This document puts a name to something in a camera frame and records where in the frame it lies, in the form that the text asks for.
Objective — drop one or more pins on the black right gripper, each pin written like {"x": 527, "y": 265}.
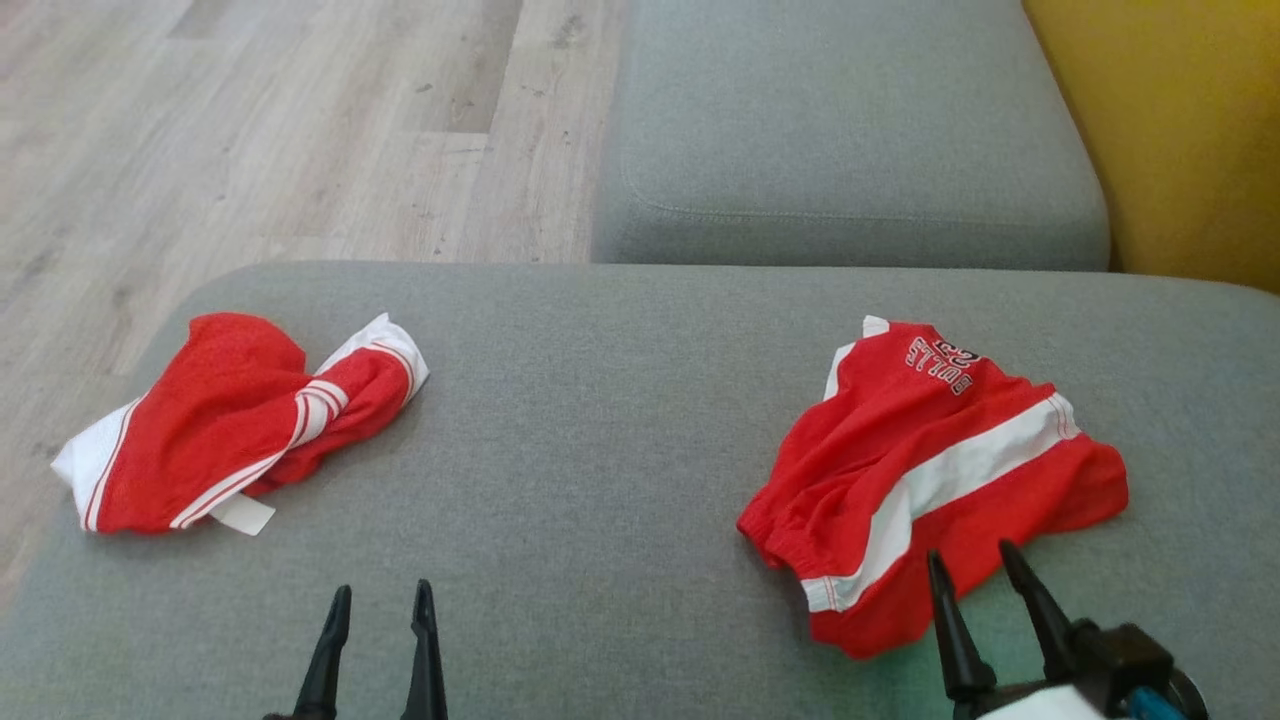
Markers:
{"x": 1120, "y": 670}

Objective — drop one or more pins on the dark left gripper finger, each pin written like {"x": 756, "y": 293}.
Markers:
{"x": 322, "y": 660}
{"x": 425, "y": 670}

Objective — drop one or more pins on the red jersey with white stripes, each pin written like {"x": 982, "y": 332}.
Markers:
{"x": 200, "y": 420}

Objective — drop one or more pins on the red shorts with Bulls print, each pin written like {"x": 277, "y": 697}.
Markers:
{"x": 900, "y": 450}

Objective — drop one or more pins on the large grey sofa seat cushion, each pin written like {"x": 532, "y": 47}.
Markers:
{"x": 600, "y": 450}

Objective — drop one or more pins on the small grey sofa cushion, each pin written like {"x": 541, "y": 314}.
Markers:
{"x": 850, "y": 120}

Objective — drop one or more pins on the yellow fabric backrest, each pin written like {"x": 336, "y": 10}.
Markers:
{"x": 1200, "y": 130}

